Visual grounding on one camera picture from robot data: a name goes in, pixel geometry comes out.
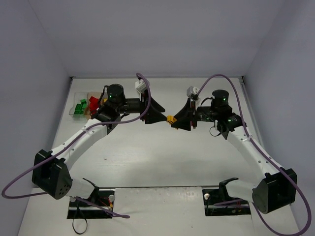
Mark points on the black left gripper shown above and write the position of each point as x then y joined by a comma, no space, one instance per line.
144,108

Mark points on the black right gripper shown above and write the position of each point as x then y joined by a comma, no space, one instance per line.
193,114

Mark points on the yellow striped curved lego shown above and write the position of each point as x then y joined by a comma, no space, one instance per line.
171,120

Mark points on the red long lego brick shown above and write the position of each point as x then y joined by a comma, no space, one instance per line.
93,108

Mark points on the red curved lego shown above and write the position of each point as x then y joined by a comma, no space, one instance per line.
93,100

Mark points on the green number two lego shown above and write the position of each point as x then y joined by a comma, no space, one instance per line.
78,107

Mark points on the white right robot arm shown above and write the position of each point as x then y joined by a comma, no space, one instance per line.
273,186

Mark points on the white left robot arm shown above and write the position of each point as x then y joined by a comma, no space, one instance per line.
51,173

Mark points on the tan plastic container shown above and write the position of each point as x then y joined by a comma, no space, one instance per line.
87,111

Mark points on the green lego in container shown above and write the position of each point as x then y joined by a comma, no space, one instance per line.
78,112

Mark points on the clear plastic container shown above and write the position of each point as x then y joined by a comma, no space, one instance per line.
76,100

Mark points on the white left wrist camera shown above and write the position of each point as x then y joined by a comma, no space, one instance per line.
141,86

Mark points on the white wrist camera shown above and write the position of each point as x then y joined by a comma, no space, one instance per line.
141,86
192,93

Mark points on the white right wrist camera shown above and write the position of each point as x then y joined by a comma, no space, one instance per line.
192,93

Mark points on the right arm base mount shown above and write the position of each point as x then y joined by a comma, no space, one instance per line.
217,202

